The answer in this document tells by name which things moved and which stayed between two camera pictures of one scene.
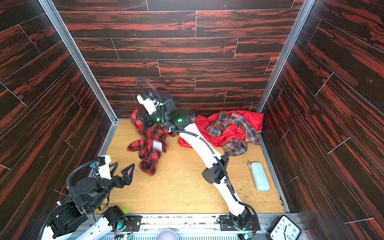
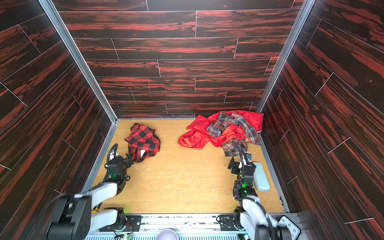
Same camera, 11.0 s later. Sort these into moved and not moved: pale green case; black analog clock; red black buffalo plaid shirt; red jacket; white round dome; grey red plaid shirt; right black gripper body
Moved: right black gripper body; red black buffalo plaid shirt
Not moved: grey red plaid shirt; pale green case; red jacket; black analog clock; white round dome
